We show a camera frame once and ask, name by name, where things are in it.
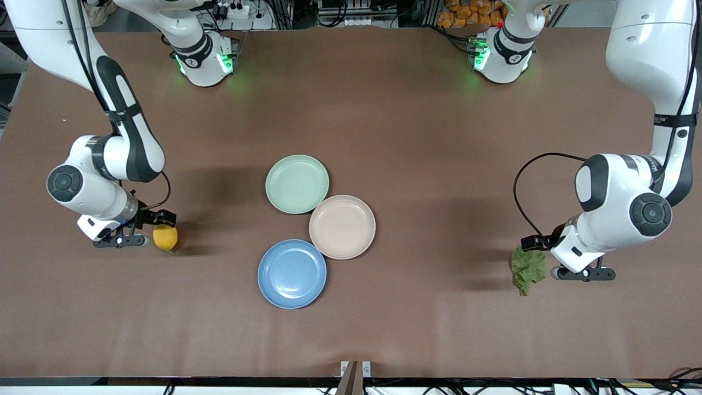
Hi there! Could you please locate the yellow lemon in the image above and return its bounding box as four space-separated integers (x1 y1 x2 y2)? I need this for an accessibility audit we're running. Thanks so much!
152 224 179 252

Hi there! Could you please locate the green lettuce leaf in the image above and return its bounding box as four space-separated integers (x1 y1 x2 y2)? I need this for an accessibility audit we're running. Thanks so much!
510 245 548 297

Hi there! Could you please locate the mint green plate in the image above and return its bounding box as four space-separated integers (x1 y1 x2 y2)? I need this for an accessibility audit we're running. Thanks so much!
265 155 330 215

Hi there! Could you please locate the blue plate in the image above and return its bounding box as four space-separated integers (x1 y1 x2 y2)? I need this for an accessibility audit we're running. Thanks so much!
257 239 327 310

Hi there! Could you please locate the beige plate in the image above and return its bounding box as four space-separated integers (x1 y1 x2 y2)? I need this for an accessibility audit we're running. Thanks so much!
309 195 377 260

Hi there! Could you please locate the brown table cover sheet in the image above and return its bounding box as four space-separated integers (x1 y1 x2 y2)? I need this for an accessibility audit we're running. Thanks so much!
0 27 702 379

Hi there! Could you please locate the white power strip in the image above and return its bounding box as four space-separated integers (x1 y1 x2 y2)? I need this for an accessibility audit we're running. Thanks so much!
211 0 252 20

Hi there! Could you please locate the bag of orange fruits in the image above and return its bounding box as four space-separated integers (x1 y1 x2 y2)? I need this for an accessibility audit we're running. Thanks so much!
437 0 508 29

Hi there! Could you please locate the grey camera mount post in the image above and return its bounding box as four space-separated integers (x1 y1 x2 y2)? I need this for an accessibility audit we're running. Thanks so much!
336 360 371 395

